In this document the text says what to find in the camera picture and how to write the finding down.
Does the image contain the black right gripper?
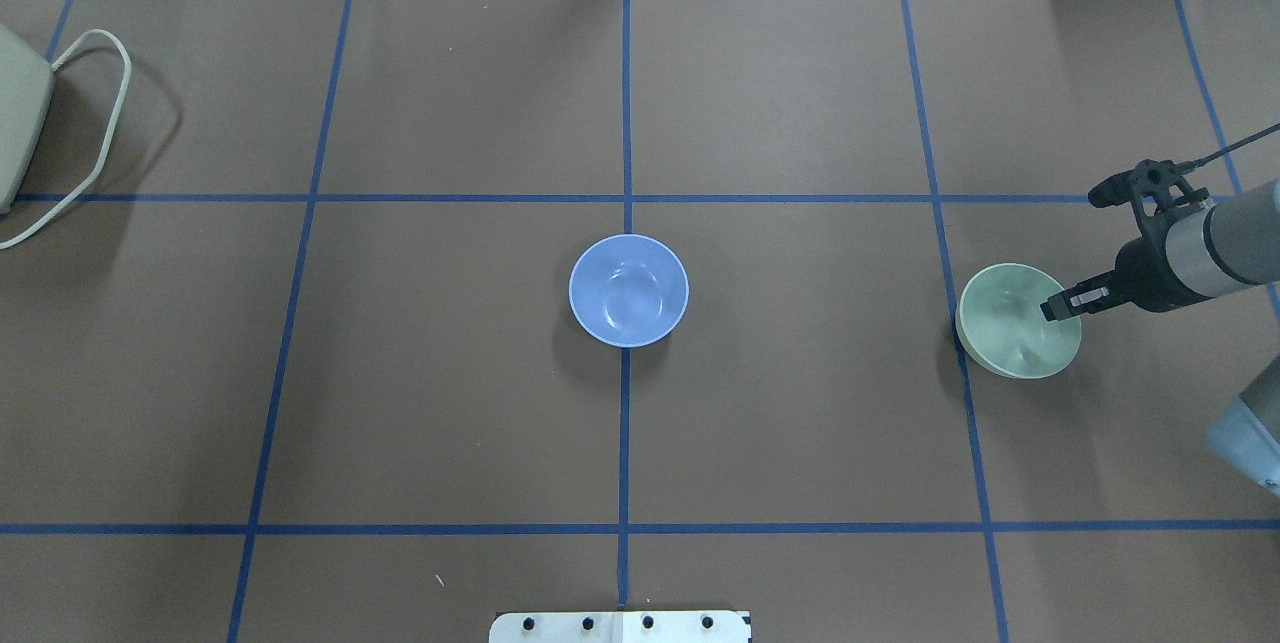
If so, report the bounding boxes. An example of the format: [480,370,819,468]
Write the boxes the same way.
[1039,236,1201,322]

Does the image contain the cream toaster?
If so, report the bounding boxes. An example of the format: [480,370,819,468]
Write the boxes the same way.
[1,26,54,215]

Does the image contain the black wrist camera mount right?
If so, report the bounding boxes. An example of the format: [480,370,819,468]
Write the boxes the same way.
[1087,160,1211,240]

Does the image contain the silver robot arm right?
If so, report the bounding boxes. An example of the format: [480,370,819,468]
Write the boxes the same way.
[1039,161,1277,409]

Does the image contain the green bowl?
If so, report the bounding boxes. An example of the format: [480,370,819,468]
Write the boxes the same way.
[955,263,1083,380]

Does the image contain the blue bowl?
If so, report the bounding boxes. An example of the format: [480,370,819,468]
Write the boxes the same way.
[567,234,692,350]

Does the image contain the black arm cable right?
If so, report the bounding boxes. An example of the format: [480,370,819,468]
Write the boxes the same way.
[1178,120,1280,170]

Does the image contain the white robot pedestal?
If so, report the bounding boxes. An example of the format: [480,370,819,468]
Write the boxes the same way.
[488,610,753,642]

